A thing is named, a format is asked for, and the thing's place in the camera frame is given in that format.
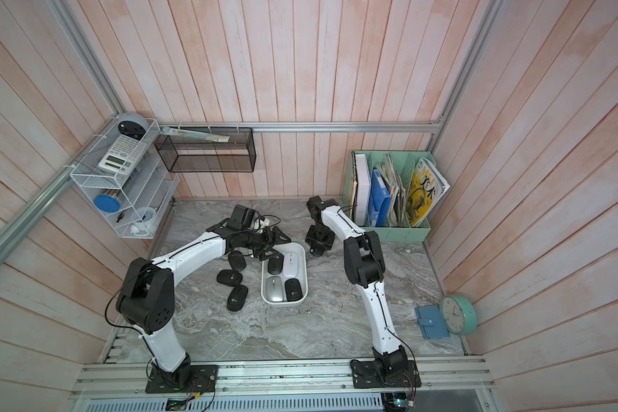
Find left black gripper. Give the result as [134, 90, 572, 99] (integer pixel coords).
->
[241, 225, 292, 260]

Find black mouse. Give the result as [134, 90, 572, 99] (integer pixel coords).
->
[228, 250, 247, 272]
[284, 278, 304, 302]
[227, 284, 249, 312]
[216, 270, 243, 288]
[267, 254, 284, 276]

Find silver mouse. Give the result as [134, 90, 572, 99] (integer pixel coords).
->
[265, 276, 284, 303]

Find white mouse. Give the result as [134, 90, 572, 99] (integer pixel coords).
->
[282, 252, 300, 279]

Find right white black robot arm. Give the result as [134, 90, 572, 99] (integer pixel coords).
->
[306, 196, 410, 379]

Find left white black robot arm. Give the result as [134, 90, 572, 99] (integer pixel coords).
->
[115, 204, 291, 374]

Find white storage box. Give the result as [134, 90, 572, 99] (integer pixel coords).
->
[261, 242, 308, 307]

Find green file organizer box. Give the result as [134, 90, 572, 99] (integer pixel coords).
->
[342, 150, 437, 243]

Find blue folder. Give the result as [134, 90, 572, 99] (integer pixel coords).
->
[367, 168, 391, 227]

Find white book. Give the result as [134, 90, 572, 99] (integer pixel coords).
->
[354, 154, 371, 227]

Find papers in organizer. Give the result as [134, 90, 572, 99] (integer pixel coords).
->
[376, 154, 407, 228]

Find ruler on basket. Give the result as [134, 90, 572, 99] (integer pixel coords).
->
[161, 126, 230, 144]

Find black mesh basket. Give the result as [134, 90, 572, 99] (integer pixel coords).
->
[154, 126, 258, 173]

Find yellow magazine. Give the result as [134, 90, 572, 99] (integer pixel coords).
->
[405, 158, 451, 228]

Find blue wallet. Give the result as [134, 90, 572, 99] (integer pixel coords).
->
[415, 306, 450, 339]

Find blue lid container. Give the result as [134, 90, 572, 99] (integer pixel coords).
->
[93, 189, 121, 214]

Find green round clock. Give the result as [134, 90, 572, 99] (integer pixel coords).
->
[439, 295, 478, 336]

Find white calculator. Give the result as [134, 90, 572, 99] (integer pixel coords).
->
[98, 135, 146, 175]

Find white round speaker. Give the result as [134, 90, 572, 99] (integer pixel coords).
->
[118, 113, 149, 141]

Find white wire shelf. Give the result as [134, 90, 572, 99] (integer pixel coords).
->
[70, 117, 179, 240]

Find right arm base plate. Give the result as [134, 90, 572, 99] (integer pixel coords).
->
[350, 360, 422, 389]

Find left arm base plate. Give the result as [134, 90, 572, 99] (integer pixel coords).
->
[145, 365, 219, 394]

